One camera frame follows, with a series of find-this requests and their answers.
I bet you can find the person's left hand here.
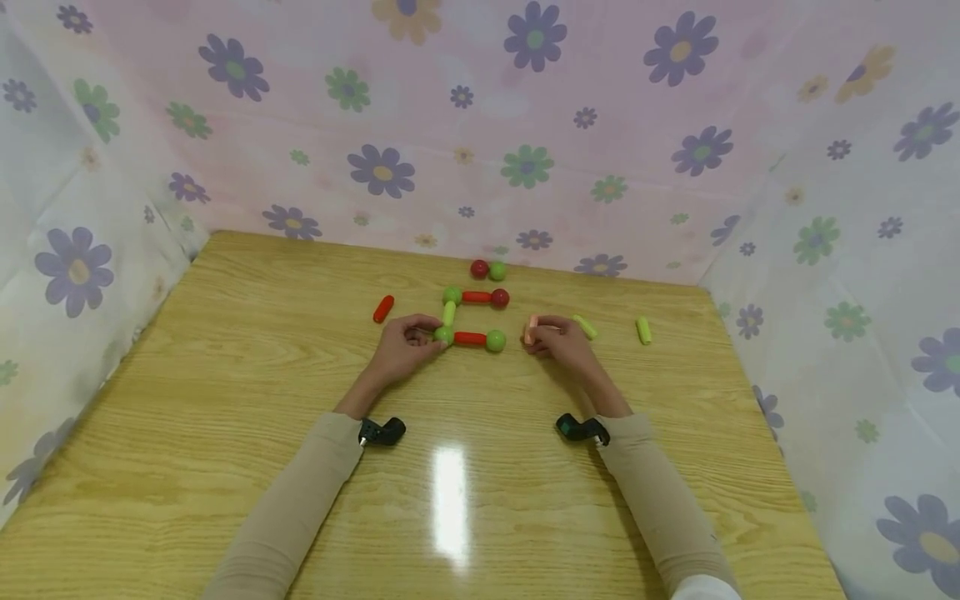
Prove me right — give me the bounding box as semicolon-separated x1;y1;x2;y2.
366;313;451;393

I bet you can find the person's right hand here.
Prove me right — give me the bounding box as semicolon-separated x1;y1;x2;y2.
522;314;608;393

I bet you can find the person's left forearm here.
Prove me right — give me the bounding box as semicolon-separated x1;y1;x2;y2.
201;372;393;600

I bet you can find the person's right forearm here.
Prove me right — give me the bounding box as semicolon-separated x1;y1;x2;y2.
576;372;745;600

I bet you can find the black wrist band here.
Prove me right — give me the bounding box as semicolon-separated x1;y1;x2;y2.
357;417;408;448
555;413;612;448

